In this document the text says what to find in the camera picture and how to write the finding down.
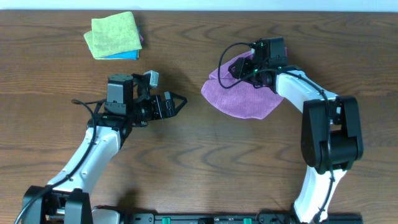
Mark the blue folded cloth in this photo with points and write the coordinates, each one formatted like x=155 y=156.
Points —
x=130 y=55

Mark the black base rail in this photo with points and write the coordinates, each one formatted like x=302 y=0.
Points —
x=236 y=218

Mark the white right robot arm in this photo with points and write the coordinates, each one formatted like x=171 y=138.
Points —
x=331 y=139

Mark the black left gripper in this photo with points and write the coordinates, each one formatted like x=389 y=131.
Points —
x=168 y=106

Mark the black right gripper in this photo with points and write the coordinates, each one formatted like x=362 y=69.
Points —
x=241 y=66

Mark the pink folded cloth under stack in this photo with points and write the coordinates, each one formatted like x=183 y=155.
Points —
x=141 y=38

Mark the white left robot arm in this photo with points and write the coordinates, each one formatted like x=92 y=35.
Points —
x=128 y=104

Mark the purple microfiber cloth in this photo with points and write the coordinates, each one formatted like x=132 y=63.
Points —
x=241 y=101

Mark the green folded cloth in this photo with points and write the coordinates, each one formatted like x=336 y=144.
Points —
x=112 y=35

